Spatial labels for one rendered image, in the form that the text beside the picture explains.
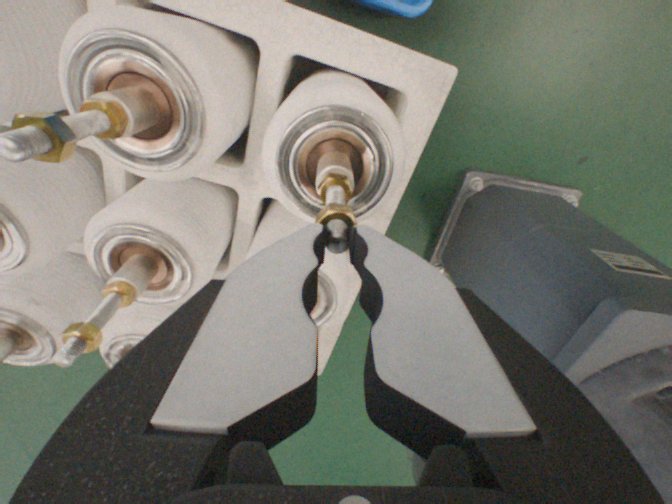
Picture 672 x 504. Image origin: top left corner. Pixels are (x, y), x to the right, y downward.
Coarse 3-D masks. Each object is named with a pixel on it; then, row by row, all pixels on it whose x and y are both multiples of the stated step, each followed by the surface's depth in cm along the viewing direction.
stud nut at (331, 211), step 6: (330, 204) 14; (336, 204) 14; (342, 204) 14; (324, 210) 14; (330, 210) 13; (336, 210) 13; (342, 210) 13; (348, 210) 13; (318, 216) 14; (324, 216) 13; (330, 216) 13; (336, 216) 13; (342, 216) 13; (348, 216) 13; (354, 216) 14; (318, 222) 13; (324, 222) 13; (348, 222) 13; (354, 222) 13; (348, 228) 14
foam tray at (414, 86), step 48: (96, 0) 21; (144, 0) 24; (192, 0) 21; (240, 0) 21; (288, 48) 23; (336, 48) 23; (384, 48) 23; (384, 96) 34; (432, 96) 24; (240, 144) 33; (240, 192) 29; (240, 240) 31; (336, 336) 39
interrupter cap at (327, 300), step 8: (320, 272) 24; (320, 280) 25; (328, 280) 25; (320, 288) 25; (328, 288) 25; (320, 296) 26; (328, 296) 26; (336, 296) 26; (320, 304) 26; (328, 304) 26; (336, 304) 26; (312, 312) 27; (320, 312) 27; (328, 312) 27; (320, 320) 27
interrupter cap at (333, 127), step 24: (312, 120) 18; (336, 120) 18; (360, 120) 18; (288, 144) 19; (312, 144) 19; (336, 144) 19; (360, 144) 19; (384, 144) 19; (288, 168) 20; (312, 168) 20; (360, 168) 20; (384, 168) 20; (288, 192) 21; (312, 192) 21; (360, 192) 21; (384, 192) 21; (312, 216) 22
